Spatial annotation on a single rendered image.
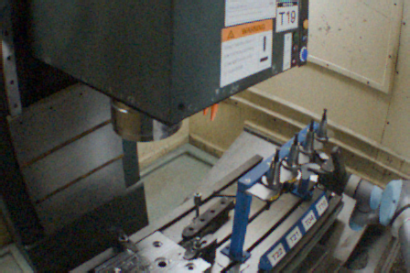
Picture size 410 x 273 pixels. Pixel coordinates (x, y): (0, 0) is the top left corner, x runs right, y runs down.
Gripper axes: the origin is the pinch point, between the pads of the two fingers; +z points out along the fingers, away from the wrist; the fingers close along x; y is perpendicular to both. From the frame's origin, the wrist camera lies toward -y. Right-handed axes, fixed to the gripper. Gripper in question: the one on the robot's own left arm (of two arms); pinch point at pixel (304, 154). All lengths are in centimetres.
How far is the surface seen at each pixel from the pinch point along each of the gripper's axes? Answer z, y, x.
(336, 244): -23, 47, 17
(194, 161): 81, 65, 38
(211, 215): 18.8, 23.6, -22.7
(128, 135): 13, -29, -60
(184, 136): 94, 57, 44
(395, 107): -24, -12, 48
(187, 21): -4, -56, -61
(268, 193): -3.2, -2.6, -27.1
